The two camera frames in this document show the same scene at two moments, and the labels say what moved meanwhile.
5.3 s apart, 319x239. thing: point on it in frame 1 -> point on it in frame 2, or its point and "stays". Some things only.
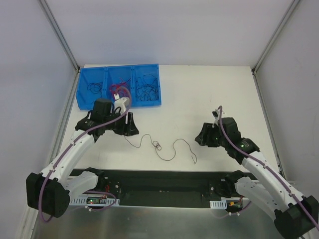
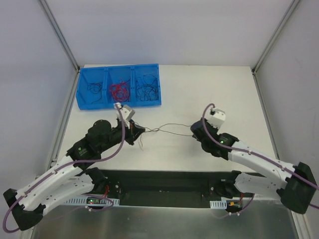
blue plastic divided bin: x=142 y=80 stays
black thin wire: x=148 y=90 stays
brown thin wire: x=157 y=146 -> x=157 y=129
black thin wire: x=148 y=91 stays
